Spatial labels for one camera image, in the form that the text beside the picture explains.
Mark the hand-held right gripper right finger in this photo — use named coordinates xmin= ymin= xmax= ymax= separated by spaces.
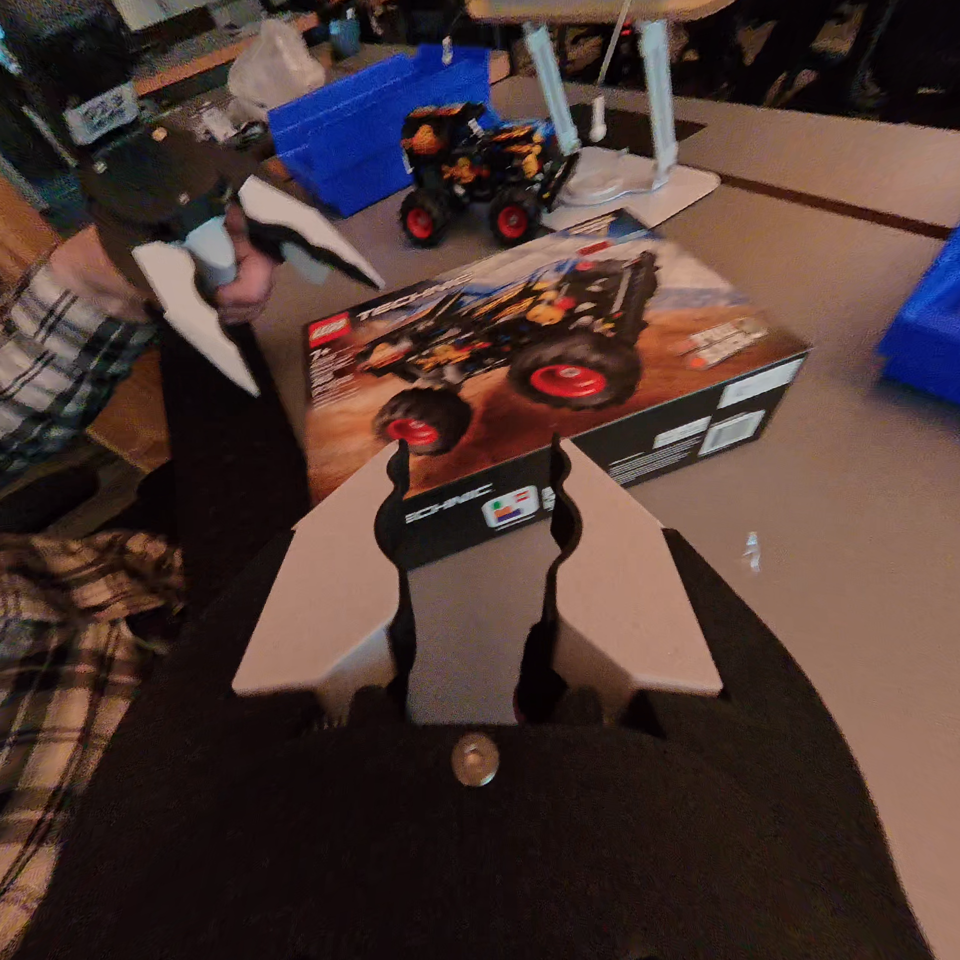
xmin=514 ymin=433 xmax=724 ymax=726

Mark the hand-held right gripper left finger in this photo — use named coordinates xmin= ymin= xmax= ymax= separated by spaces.
xmin=231 ymin=437 xmax=420 ymax=726

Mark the grey desk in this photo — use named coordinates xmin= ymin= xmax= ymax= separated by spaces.
xmin=251 ymin=75 xmax=960 ymax=957

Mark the crumpled white plastic bag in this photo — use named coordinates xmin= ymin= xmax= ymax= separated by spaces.
xmin=227 ymin=18 xmax=329 ymax=115

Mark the blue bin with white sticker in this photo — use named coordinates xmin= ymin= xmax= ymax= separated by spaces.
xmin=266 ymin=43 xmax=513 ymax=220

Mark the black orange toy monster truck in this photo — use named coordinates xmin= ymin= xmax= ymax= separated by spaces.
xmin=396 ymin=99 xmax=584 ymax=250

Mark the blue plastic bin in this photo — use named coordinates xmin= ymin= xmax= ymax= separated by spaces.
xmin=876 ymin=225 xmax=960 ymax=408

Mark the instruction booklet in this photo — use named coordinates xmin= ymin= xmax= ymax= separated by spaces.
xmin=553 ymin=208 xmax=666 ymax=246

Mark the person's left hand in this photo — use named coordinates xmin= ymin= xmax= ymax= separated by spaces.
xmin=45 ymin=201 xmax=282 ymax=327

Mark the black cardboard toy box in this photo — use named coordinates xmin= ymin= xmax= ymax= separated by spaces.
xmin=301 ymin=223 xmax=813 ymax=573

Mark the person's left forearm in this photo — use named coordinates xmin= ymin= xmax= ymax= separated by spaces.
xmin=0 ymin=258 xmax=162 ymax=470

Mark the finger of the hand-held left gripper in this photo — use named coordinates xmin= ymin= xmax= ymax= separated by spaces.
xmin=131 ymin=240 xmax=261 ymax=399
xmin=237 ymin=174 xmax=387 ymax=291

